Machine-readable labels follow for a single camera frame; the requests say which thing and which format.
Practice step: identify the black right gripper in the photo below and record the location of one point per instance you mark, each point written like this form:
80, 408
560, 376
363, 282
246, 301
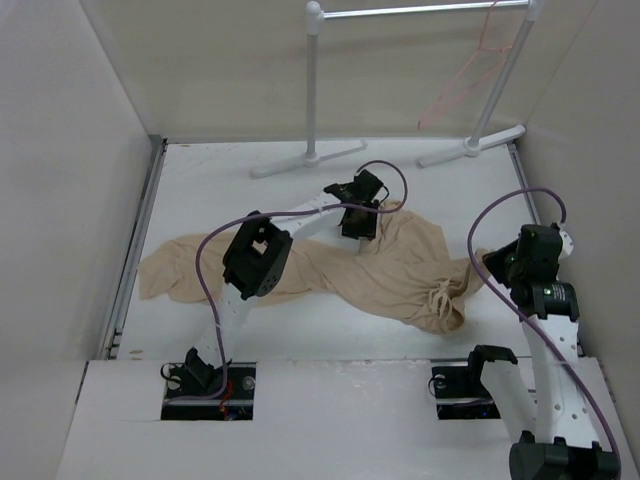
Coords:
493, 261

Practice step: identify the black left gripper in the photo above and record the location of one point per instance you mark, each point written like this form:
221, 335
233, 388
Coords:
365, 232

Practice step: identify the beige trousers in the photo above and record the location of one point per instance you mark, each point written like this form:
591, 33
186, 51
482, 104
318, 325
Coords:
405, 273

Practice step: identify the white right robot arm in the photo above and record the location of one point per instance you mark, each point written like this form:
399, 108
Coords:
551, 428

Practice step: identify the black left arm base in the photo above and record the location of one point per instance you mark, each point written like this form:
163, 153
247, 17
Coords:
196, 391

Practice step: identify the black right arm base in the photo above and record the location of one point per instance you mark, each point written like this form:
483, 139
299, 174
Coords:
457, 387

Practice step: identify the white clothes rack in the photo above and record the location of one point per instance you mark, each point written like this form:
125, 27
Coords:
471, 146

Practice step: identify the pink wire hanger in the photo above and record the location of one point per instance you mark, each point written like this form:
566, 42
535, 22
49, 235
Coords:
487, 58

